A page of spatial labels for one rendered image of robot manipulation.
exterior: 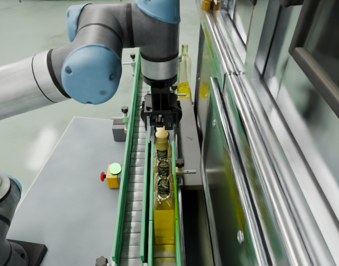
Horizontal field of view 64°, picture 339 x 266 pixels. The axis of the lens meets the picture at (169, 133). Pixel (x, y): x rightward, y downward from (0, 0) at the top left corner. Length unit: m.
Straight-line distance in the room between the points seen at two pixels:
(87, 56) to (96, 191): 0.86
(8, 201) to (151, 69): 0.62
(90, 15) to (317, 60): 0.33
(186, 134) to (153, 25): 0.74
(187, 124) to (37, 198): 0.69
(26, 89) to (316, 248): 0.40
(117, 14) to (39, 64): 0.16
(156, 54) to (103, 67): 0.17
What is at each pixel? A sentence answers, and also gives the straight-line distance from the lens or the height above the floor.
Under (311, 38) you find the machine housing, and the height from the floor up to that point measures 1.54.
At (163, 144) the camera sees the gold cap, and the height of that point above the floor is 1.17.
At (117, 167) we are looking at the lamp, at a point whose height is 0.85.
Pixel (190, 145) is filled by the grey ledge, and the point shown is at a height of 0.88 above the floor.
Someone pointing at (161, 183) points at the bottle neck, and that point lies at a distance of 0.68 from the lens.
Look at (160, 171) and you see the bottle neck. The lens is 0.70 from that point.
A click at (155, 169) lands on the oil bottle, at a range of 0.77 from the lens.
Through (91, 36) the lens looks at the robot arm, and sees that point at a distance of 0.41.
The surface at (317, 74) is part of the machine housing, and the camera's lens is 0.33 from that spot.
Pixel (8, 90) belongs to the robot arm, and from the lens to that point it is 0.44.
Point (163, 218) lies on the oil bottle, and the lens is 0.75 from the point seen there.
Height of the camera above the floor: 1.67
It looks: 43 degrees down
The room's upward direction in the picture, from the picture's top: straight up
